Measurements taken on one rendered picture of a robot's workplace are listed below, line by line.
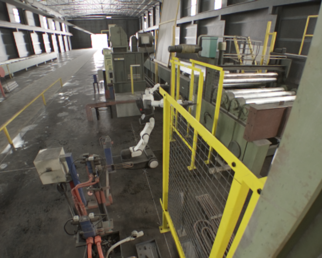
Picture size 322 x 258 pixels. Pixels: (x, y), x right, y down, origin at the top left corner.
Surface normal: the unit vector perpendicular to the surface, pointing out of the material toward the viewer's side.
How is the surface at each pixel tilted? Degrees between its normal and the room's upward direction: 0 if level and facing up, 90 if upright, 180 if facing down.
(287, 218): 90
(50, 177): 90
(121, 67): 90
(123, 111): 90
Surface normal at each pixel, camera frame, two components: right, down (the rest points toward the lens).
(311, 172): -0.96, 0.12
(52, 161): 0.26, 0.44
